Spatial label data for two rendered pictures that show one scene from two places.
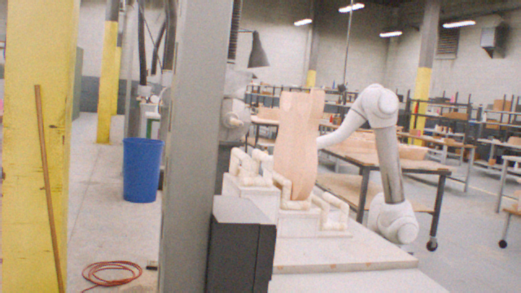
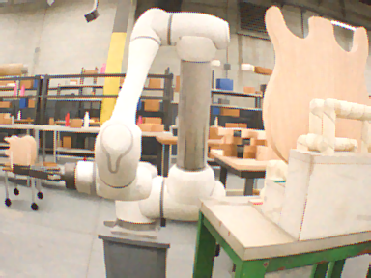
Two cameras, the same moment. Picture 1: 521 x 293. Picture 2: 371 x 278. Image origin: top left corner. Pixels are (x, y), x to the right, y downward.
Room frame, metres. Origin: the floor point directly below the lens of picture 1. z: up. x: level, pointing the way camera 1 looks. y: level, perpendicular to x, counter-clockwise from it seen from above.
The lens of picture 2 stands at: (1.76, 0.92, 1.16)
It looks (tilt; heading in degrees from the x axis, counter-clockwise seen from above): 3 degrees down; 281
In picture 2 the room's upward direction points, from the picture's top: 4 degrees clockwise
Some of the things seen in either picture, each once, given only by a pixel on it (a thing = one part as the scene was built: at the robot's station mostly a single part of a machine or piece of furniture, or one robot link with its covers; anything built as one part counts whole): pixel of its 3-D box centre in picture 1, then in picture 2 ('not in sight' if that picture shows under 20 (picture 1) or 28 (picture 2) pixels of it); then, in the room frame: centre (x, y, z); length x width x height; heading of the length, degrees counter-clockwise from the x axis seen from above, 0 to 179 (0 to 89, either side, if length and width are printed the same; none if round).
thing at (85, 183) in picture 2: not in sight; (85, 178); (2.24, -0.19, 0.97); 0.09 x 0.06 x 0.09; 108
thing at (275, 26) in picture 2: (287, 102); (279, 23); (1.74, -0.09, 1.40); 0.07 x 0.04 x 0.09; 17
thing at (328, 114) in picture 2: (234, 163); (328, 130); (1.64, 0.09, 1.15); 0.03 x 0.03 x 0.09
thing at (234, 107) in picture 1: (225, 117); not in sight; (2.71, 0.24, 1.25); 0.41 x 0.27 x 0.26; 18
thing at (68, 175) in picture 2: not in sight; (63, 175); (2.31, -0.17, 0.97); 0.09 x 0.08 x 0.07; 18
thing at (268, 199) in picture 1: (248, 203); (342, 191); (1.57, 0.02, 1.02); 0.27 x 0.15 x 0.17; 18
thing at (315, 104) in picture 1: (313, 103); (356, 41); (1.49, -0.17, 1.41); 0.07 x 0.04 x 0.10; 17
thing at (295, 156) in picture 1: (295, 145); (325, 90); (1.62, -0.13, 1.25); 0.35 x 0.04 x 0.40; 17
